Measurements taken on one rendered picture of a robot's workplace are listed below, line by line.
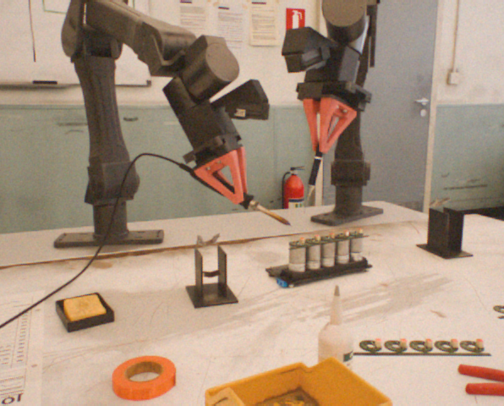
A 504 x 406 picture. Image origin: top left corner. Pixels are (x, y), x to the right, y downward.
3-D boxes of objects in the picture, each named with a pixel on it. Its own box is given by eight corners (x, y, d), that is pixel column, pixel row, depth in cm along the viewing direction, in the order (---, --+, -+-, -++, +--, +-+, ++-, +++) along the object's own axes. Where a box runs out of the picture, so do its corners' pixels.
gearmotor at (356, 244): (343, 262, 80) (344, 232, 79) (354, 260, 81) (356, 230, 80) (353, 266, 77) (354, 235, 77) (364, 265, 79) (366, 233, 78)
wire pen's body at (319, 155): (318, 187, 74) (336, 117, 75) (312, 184, 73) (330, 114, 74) (309, 185, 75) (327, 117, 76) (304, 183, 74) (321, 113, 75)
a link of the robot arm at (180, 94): (225, 101, 73) (204, 59, 73) (199, 110, 69) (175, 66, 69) (199, 119, 78) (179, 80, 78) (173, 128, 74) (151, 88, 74)
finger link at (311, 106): (328, 148, 69) (342, 84, 69) (291, 145, 74) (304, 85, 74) (355, 159, 74) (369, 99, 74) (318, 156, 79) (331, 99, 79)
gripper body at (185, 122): (244, 141, 78) (222, 100, 78) (223, 147, 69) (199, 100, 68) (210, 160, 80) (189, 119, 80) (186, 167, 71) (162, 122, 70)
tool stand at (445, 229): (450, 267, 93) (431, 213, 97) (484, 250, 84) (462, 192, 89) (424, 270, 91) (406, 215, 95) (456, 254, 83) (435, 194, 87)
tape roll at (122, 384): (110, 405, 45) (109, 392, 44) (114, 370, 50) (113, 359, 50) (178, 396, 46) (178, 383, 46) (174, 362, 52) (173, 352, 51)
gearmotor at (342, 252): (329, 265, 78) (330, 234, 77) (342, 263, 79) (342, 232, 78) (339, 270, 76) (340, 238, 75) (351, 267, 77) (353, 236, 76)
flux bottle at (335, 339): (358, 391, 47) (362, 289, 45) (326, 397, 46) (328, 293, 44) (342, 371, 50) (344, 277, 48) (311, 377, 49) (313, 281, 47)
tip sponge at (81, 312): (55, 310, 65) (54, 299, 64) (98, 301, 67) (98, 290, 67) (68, 332, 58) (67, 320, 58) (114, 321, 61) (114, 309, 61)
